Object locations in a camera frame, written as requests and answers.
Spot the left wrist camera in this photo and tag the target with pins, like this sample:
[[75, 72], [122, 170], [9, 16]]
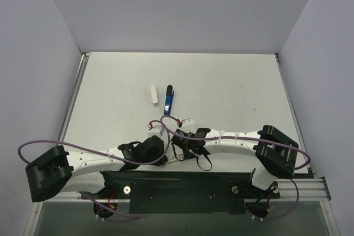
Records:
[[157, 131]]

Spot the aluminium frame rail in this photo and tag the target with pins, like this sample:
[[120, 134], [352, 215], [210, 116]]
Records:
[[111, 105]]

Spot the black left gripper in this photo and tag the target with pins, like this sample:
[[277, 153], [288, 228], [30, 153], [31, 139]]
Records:
[[161, 158]]

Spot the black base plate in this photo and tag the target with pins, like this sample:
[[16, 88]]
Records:
[[163, 192]]

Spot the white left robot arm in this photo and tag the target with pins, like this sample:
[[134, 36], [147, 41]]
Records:
[[59, 170]]

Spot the staple box tray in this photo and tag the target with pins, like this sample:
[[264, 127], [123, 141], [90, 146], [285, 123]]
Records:
[[175, 158]]

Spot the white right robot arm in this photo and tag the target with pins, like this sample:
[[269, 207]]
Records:
[[275, 150]]

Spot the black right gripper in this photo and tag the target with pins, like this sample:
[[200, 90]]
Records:
[[179, 137]]

